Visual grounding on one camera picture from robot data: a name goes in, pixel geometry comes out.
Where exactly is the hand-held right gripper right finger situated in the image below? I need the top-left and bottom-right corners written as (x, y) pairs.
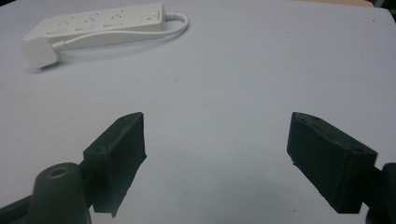
top-left (286, 111), bottom-right (378, 215)

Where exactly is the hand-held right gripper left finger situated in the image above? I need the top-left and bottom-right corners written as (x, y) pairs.
top-left (82, 111), bottom-right (148, 218)

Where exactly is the white power cable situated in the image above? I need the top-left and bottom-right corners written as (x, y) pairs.
top-left (50, 11), bottom-right (191, 52)

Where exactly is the white power plug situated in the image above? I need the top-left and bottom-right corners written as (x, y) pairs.
top-left (21, 36), bottom-right (64, 69)

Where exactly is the white power strip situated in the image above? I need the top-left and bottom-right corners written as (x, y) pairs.
top-left (21, 2), bottom-right (166, 52)

